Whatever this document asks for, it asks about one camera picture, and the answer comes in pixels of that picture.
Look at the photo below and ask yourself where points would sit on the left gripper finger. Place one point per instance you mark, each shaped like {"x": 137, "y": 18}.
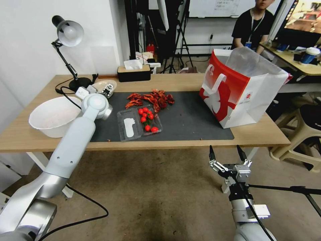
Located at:
{"x": 112, "y": 89}
{"x": 107, "y": 88}

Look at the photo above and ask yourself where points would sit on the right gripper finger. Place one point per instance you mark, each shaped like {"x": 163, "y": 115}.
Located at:
{"x": 242, "y": 154}
{"x": 215, "y": 162}

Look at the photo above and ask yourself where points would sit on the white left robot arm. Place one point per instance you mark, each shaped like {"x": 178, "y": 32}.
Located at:
{"x": 75, "y": 140}

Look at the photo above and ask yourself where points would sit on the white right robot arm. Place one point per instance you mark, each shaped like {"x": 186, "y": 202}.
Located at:
{"x": 244, "y": 221}

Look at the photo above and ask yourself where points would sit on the black tissue box wooden lid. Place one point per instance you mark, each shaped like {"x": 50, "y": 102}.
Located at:
{"x": 134, "y": 74}

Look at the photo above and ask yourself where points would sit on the clear disposable takeout box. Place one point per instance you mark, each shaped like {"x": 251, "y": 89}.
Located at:
{"x": 130, "y": 126}

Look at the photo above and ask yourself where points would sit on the red white delivery bag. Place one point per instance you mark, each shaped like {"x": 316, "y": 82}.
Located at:
{"x": 238, "y": 95}

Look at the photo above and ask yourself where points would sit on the white oval plate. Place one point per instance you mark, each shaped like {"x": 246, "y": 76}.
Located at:
{"x": 101, "y": 84}

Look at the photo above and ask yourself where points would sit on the red crayfish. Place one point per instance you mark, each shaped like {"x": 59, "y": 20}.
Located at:
{"x": 150, "y": 97}
{"x": 131, "y": 103}
{"x": 134, "y": 96}
{"x": 161, "y": 102}
{"x": 171, "y": 98}
{"x": 158, "y": 92}

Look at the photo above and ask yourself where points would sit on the white tissue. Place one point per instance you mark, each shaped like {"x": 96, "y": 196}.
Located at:
{"x": 133, "y": 64}

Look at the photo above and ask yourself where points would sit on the black table mat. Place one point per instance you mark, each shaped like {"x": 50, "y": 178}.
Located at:
{"x": 185, "y": 118}

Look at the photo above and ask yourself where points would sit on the beige plastic stool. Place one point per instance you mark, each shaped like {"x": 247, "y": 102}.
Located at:
{"x": 296, "y": 140}

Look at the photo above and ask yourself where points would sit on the red fire extinguisher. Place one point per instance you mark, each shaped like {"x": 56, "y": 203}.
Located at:
{"x": 150, "y": 48}

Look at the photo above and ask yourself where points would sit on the large white bowl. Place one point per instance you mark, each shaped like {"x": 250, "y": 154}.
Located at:
{"x": 54, "y": 118}

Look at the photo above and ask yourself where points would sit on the black stand leg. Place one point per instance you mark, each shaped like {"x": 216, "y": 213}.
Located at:
{"x": 298, "y": 189}

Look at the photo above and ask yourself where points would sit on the black metal rack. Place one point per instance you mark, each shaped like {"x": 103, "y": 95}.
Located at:
{"x": 134, "y": 30}

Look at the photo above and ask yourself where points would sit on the black desk lamp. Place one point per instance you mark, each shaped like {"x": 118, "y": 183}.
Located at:
{"x": 67, "y": 32}

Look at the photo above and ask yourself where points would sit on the wooden table white legs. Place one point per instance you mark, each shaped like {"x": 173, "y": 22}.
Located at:
{"x": 30, "y": 140}

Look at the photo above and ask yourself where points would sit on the wooden side desk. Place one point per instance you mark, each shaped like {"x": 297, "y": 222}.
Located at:
{"x": 288, "y": 59}

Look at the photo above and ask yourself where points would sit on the blue cup white lid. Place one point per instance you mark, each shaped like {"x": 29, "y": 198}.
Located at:
{"x": 309, "y": 55}

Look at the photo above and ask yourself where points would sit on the white cabinet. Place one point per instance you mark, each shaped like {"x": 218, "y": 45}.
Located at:
{"x": 12, "y": 170}

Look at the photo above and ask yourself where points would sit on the person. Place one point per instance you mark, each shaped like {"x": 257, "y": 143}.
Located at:
{"x": 253, "y": 25}

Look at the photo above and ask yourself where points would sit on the whiteboard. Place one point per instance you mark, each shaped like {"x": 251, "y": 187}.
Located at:
{"x": 213, "y": 7}

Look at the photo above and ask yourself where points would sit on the computer monitor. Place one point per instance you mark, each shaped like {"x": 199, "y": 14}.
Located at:
{"x": 301, "y": 22}

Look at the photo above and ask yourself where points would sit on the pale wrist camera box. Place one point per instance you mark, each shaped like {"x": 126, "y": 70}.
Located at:
{"x": 242, "y": 172}

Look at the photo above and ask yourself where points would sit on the black camera tripod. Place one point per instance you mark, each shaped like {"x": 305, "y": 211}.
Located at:
{"x": 179, "y": 42}

